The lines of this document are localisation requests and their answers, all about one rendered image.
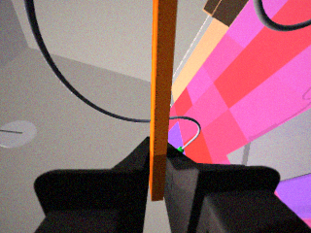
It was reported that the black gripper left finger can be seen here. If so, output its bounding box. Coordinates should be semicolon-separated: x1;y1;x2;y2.
33;136;151;233

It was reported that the orange bar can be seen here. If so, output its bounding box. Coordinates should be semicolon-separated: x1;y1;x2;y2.
150;0;178;202

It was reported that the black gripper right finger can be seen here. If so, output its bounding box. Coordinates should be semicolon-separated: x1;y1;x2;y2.
164;143;281;233

